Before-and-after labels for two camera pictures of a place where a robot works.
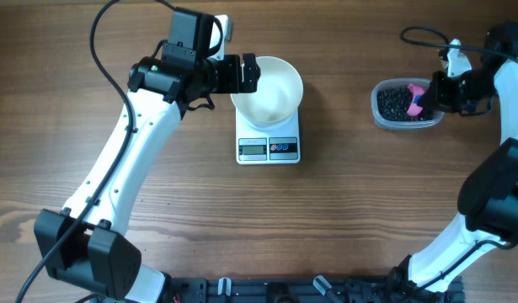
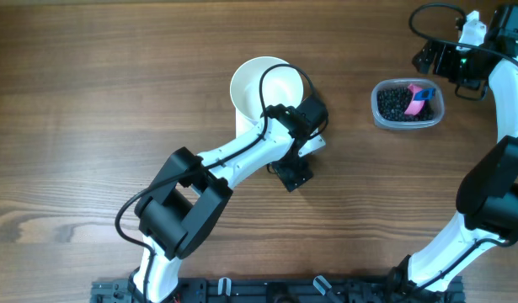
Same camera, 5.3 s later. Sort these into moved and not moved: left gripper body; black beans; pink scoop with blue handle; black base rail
Moved: left gripper body
Not moved: black beans; pink scoop with blue handle; black base rail
